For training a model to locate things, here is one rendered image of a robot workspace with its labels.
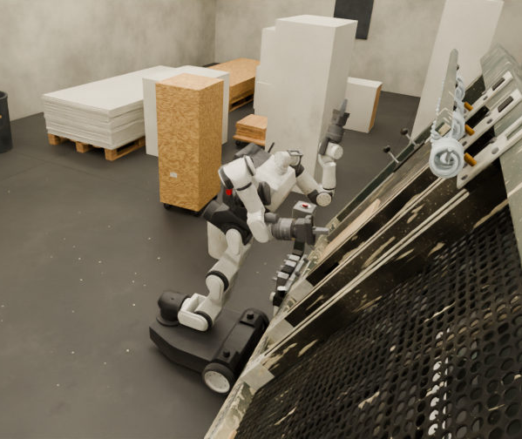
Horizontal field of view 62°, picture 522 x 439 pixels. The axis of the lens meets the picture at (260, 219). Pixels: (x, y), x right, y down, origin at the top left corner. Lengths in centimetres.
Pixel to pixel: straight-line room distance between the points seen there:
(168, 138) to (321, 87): 158
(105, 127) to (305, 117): 237
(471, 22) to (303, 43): 209
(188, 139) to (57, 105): 240
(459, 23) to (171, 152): 355
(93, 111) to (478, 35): 445
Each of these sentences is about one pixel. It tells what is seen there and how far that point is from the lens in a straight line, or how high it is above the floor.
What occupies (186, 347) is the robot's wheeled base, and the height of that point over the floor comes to 17.
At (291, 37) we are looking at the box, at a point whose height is 161.
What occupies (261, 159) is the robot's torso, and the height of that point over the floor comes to 138.
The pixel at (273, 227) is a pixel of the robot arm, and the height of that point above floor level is 130.
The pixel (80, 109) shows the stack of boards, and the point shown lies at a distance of 574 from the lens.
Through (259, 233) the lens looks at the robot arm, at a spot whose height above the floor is 128.
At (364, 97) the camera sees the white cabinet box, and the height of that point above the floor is 55.
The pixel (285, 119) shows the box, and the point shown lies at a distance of 477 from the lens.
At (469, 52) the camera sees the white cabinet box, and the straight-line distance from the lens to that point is 585.
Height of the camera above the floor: 218
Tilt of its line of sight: 30 degrees down
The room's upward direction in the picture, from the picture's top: 5 degrees clockwise
